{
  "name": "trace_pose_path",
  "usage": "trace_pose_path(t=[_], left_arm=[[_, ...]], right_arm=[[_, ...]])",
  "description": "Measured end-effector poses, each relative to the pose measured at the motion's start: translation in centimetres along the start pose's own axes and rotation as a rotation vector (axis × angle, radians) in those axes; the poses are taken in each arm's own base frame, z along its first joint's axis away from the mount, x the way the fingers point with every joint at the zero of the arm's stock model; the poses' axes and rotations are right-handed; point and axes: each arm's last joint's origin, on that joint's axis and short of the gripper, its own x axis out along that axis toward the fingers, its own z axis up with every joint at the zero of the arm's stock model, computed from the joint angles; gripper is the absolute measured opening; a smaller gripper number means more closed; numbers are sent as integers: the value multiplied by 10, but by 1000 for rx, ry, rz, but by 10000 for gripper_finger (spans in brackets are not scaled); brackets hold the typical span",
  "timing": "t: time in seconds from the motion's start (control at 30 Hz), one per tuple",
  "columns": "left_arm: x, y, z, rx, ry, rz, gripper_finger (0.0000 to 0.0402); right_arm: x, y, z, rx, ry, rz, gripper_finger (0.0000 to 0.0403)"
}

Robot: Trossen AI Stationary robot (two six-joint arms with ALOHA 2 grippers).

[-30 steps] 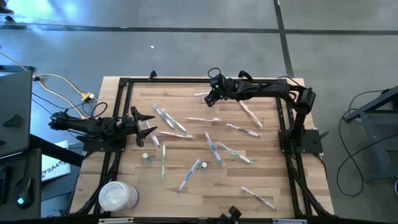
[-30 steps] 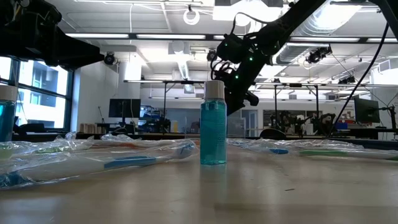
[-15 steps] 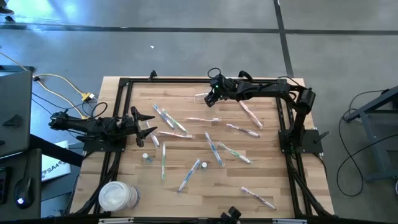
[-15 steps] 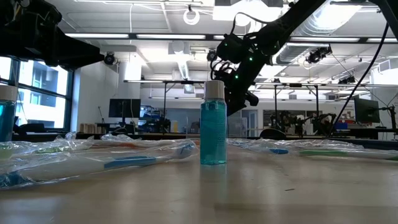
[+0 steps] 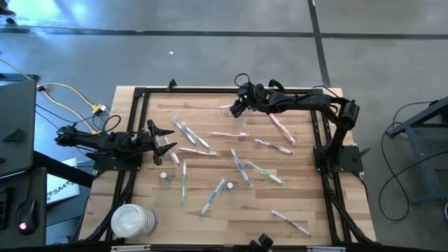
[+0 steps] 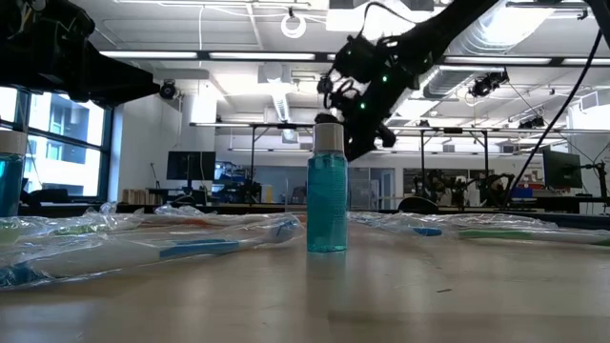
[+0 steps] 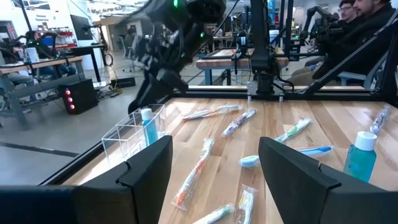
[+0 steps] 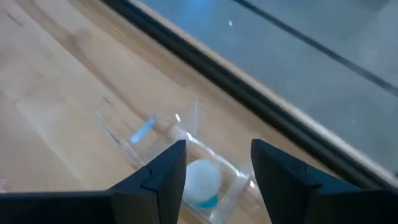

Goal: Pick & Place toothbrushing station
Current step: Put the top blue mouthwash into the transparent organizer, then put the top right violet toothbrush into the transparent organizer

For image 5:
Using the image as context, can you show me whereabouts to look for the black side desk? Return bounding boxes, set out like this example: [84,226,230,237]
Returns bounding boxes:
[0,150,95,249]

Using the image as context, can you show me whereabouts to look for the small black device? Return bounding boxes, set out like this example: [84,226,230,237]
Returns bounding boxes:
[248,233,275,252]

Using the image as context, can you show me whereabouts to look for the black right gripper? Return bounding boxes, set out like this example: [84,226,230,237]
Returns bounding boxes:
[229,82,270,119]

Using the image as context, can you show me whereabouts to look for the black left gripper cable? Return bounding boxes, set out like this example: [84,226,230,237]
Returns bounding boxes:
[91,114,123,136]

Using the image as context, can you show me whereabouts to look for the clear acrylic organizer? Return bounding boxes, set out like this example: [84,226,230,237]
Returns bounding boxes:
[218,103,235,117]

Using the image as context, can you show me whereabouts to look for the silver metal strip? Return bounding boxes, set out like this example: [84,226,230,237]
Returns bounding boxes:
[111,244,151,252]
[307,246,347,252]

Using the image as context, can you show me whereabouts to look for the black keyboard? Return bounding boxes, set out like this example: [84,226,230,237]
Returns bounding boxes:
[0,187,11,231]

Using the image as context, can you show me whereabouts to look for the grey monitor back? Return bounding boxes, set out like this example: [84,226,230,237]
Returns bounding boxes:
[0,72,40,179]

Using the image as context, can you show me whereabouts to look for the thin black floor cable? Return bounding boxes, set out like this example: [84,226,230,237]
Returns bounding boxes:
[34,103,106,136]

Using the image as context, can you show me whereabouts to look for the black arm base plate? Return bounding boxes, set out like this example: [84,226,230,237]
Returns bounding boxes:
[92,153,144,172]
[313,145,371,173]

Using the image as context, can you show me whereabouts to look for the black computer mouse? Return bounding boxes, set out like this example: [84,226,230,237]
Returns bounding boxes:
[15,198,39,236]

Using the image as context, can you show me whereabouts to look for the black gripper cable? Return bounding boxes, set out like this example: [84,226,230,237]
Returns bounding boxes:
[233,72,252,88]
[91,114,123,136]

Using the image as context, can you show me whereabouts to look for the blue toothbrush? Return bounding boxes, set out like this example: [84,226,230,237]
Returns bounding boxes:
[200,178,227,217]
[230,148,253,188]
[172,117,198,146]

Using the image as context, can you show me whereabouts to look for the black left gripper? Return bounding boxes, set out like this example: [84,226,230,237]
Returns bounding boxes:
[134,118,179,167]

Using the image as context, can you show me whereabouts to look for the grey metal cart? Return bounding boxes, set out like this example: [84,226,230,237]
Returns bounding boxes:
[386,96,448,206]

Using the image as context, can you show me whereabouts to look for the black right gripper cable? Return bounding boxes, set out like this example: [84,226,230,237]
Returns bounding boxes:
[233,72,252,88]

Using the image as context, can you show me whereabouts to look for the white paper label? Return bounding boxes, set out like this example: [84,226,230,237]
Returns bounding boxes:
[46,157,81,205]

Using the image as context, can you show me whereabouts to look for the purple toothbrush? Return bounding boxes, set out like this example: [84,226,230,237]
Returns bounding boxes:
[270,209,312,237]
[253,138,293,155]
[164,136,181,167]

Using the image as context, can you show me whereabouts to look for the yellow cable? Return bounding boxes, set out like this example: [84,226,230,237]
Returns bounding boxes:
[0,57,102,109]
[42,90,101,134]

